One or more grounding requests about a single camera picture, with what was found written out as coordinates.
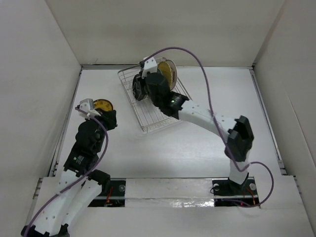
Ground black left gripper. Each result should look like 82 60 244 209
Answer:
86 108 118 152

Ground yellow black rimmed plate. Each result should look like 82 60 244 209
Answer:
94 99 114 112

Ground yellow woven bamboo plate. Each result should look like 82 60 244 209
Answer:
158 61 172 87

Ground cream plate plum blossom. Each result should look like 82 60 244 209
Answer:
132 74 146 101

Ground white plate red characters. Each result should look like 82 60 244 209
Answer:
166 59 178 90

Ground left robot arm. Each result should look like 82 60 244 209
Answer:
21 109 117 237

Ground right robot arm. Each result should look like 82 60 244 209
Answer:
141 73 254 194

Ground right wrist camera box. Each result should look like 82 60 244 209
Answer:
141 57 158 78

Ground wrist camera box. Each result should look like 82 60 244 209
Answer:
75 98 101 119
141 57 158 78

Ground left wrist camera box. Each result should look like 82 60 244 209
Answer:
75 98 101 119

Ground silver wire dish rack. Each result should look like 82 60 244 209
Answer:
117 56 192 134

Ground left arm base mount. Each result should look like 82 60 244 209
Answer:
88 179 126 207

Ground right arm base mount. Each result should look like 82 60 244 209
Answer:
210 177 259 207

